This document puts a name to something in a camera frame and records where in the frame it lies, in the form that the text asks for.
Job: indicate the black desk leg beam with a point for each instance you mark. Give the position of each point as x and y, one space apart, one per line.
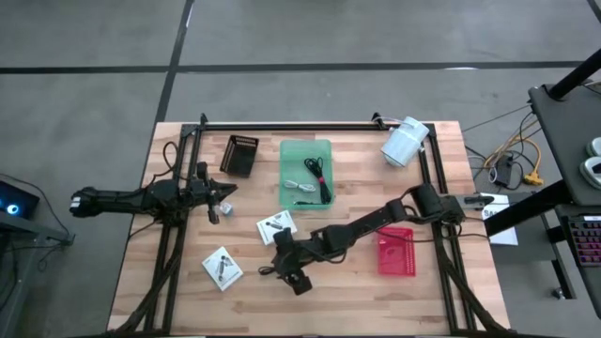
526 206

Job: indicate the black device with blue light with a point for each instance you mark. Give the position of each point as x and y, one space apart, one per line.
16 202

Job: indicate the teal and white adapter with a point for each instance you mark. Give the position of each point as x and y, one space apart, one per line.
226 209

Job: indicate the white foot pedal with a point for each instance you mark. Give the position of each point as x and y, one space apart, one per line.
595 146
591 173

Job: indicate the black aluminium rig frame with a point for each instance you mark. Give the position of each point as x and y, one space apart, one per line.
305 127

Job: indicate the backlit computer keyboard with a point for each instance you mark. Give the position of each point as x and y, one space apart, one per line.
587 241

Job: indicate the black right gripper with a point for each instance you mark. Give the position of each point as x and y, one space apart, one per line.
293 256

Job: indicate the black mesh basket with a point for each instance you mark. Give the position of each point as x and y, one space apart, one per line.
240 155

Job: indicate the red perforated plastic basket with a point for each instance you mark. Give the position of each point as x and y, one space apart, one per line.
399 258

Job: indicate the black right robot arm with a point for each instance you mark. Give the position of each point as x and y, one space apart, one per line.
375 220

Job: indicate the white plastic container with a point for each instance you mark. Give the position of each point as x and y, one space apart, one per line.
404 143

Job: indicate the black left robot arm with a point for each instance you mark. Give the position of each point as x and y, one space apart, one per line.
122 199

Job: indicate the black monitor pole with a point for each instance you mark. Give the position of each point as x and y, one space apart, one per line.
575 75

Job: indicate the dark keyboard tray desk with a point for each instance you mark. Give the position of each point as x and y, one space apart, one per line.
577 281

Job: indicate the green translucent plastic bin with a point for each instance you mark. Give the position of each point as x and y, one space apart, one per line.
293 159

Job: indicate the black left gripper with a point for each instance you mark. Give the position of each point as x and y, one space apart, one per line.
202 192

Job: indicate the white paper sheet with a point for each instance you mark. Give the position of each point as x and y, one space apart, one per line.
504 235

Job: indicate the dark grey desk top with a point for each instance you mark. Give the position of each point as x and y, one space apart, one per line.
568 141

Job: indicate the white instruction booklet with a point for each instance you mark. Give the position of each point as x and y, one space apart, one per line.
277 227
223 268

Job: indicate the black power brick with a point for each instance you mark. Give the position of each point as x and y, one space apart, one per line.
504 170

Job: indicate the dark metal stand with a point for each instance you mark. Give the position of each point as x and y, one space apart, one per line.
28 235

